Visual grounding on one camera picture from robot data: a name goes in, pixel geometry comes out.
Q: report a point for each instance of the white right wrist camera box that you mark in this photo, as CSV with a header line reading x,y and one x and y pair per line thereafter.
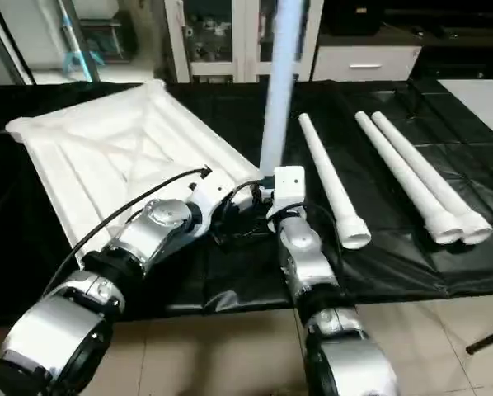
x,y
289,190

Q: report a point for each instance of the black metal stand leg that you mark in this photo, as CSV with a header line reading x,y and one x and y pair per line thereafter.
x,y
487,340

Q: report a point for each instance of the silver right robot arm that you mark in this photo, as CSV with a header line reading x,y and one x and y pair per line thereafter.
x,y
312,280

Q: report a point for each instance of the black work mat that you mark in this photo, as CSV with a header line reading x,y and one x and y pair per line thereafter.
x,y
395,264

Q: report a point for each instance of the white plastic table leg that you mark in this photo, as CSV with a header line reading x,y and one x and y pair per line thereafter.
x,y
329,177
279,91
403,173
432,177

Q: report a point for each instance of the white drawer unit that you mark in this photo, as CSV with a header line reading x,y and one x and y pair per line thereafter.
x,y
366,62

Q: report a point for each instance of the white drawer cabinet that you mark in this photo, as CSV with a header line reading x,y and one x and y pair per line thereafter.
x,y
461,45

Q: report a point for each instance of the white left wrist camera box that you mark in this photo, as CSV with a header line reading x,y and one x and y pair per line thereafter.
x,y
209,194

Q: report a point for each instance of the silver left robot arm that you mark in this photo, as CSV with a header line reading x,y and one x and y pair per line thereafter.
x,y
106,272

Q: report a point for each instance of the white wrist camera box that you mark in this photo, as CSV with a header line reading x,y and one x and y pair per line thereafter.
x,y
289,190
209,194

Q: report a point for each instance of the white plastic table top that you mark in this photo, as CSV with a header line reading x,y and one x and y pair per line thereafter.
x,y
106,148

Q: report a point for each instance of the white glass door cabinet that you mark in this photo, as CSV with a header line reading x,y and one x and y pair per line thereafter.
x,y
222,37

